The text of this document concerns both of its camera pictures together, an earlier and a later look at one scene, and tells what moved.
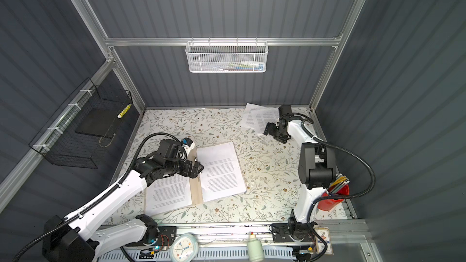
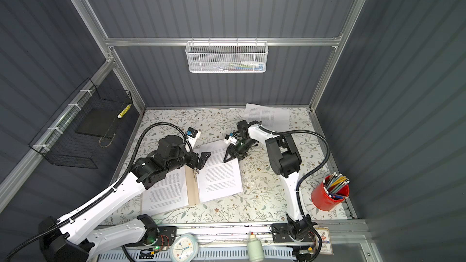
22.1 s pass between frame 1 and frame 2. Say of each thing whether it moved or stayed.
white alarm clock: stayed
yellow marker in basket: stayed
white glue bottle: stayed
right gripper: moved
